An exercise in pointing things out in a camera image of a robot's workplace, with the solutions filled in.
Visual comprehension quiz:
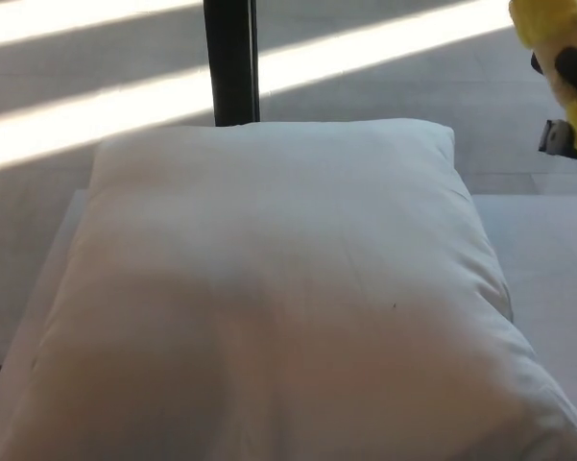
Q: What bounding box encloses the white pillow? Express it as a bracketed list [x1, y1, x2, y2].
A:
[0, 117, 577, 461]

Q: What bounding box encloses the black vertical post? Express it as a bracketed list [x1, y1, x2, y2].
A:
[202, 0, 262, 129]

